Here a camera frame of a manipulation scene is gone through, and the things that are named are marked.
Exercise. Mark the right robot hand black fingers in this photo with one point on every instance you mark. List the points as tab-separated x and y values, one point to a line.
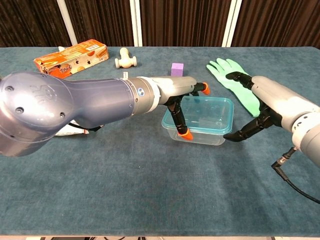
277	100

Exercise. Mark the green rubber glove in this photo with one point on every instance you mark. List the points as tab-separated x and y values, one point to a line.
225	70

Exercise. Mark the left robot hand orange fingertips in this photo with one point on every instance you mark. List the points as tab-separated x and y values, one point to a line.
175	87

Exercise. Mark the teal table cloth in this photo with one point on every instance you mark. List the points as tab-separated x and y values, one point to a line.
150	187

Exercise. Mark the wooden roller massager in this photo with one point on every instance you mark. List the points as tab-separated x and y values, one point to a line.
125	62

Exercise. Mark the orange cardboard snack box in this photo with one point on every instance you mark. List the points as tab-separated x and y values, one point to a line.
75	57

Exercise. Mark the purple cube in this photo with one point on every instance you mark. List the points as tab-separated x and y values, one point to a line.
177	69

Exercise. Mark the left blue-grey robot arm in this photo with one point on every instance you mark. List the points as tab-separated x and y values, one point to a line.
75	105

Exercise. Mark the white partition frame post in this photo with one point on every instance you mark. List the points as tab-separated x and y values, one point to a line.
232	22
67	22
135	22

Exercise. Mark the teal container lid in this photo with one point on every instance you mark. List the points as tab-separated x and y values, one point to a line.
212	112

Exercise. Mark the clear plastic container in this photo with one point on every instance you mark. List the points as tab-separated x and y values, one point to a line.
207	140

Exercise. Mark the white crumpled snack bag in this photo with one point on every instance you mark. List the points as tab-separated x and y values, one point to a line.
72	132

